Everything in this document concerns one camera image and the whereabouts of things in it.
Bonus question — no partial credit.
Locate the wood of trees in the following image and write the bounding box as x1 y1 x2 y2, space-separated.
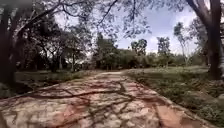
13 19 214 72

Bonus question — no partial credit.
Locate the red brick path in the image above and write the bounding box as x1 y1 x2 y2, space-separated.
0 71 214 128

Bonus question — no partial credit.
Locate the grass ground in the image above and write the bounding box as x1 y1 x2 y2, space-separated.
121 65 224 128
0 69 108 100

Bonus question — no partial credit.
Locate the large dark tree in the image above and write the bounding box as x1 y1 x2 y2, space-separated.
0 0 68 88
185 0 224 81

